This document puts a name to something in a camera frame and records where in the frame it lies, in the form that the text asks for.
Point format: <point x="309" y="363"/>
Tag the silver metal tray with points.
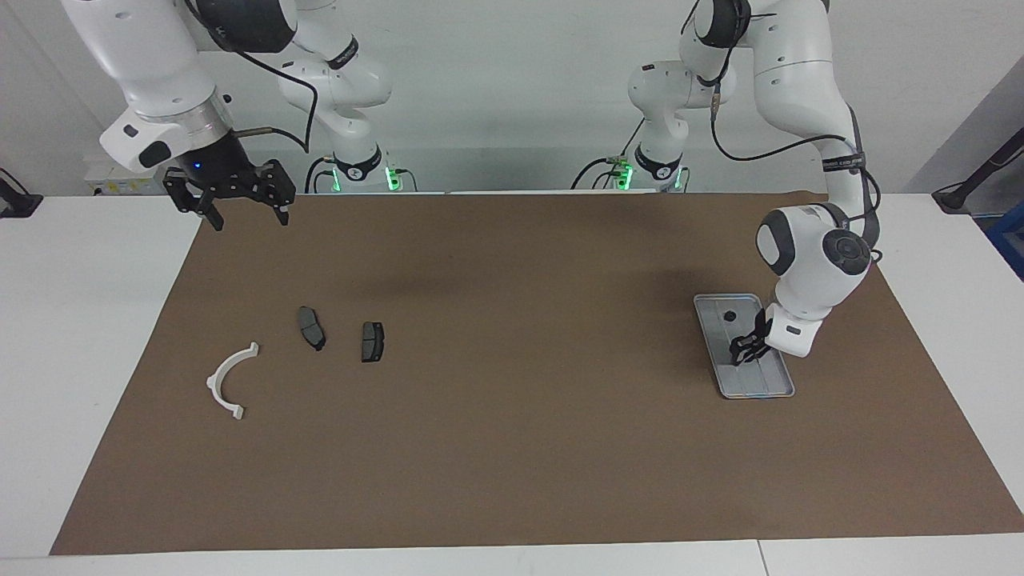
<point x="760" y="380"/>

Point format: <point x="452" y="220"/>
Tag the black clamp mount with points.
<point x="16" y="204"/>

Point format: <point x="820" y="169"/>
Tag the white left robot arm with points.
<point x="800" y="80"/>

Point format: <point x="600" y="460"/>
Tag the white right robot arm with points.
<point x="144" y="48"/>

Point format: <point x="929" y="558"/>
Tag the white semicircular bracket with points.
<point x="212" y="383"/>

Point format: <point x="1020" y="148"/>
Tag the short dark brake pad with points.
<point x="373" y="342"/>

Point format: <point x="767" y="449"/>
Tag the white wall box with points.
<point x="120" y="188"/>

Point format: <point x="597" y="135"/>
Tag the brown table mat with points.
<point x="544" y="448"/>

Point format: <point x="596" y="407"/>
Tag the long dark brake pad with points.
<point x="311" y="326"/>

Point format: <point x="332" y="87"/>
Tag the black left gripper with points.
<point x="762" y="328"/>

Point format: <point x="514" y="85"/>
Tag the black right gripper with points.
<point x="224" y="172"/>

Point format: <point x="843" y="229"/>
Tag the blue bin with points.
<point x="1012" y="240"/>

